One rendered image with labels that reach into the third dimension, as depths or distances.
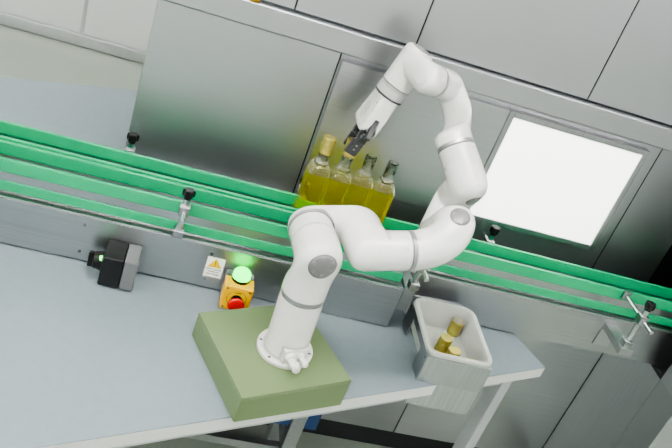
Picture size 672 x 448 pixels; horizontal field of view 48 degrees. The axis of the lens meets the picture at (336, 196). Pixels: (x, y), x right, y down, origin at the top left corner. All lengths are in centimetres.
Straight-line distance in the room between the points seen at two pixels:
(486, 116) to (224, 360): 94
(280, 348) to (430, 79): 67
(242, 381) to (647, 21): 134
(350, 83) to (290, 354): 72
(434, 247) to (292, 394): 42
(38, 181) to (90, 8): 333
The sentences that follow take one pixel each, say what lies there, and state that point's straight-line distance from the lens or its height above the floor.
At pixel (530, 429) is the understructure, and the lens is 285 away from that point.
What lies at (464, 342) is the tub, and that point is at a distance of 205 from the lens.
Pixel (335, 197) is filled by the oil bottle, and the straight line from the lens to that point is 192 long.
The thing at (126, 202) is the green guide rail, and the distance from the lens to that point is 183.
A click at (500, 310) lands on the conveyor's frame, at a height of 82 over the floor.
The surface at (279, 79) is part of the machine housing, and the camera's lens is 197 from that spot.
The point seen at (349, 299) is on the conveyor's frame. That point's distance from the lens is 194.
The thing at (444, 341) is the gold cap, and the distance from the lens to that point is 196.
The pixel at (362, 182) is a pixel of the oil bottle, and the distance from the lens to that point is 191.
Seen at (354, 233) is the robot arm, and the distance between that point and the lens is 155.
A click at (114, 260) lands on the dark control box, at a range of 180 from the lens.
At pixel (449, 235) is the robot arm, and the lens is 157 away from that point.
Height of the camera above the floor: 188
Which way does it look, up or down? 27 degrees down
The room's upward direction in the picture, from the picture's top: 21 degrees clockwise
